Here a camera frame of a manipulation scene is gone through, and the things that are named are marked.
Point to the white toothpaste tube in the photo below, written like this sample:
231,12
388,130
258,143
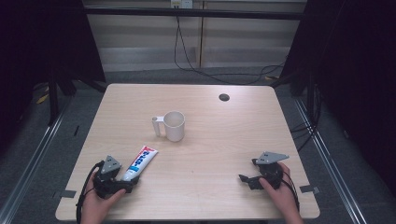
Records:
140,162

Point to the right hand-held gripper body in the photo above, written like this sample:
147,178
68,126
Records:
270,169

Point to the black horizontal frame bar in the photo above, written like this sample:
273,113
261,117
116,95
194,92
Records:
186,13

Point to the white wall power outlet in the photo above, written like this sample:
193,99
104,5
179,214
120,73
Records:
181,3

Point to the person's right hand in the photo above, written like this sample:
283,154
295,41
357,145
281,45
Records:
285,196

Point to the grey tape piece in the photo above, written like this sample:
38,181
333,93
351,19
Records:
67,193
309,188

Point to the yellow floor tape strip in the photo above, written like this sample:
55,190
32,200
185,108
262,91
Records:
42,99

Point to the black curtain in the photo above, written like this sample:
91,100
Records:
358,77
37,46

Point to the metal floor rail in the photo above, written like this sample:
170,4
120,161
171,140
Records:
333,168
29,165

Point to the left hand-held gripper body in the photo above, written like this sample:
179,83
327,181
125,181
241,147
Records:
107,182

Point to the person's left hand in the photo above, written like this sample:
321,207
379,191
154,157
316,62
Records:
96,205

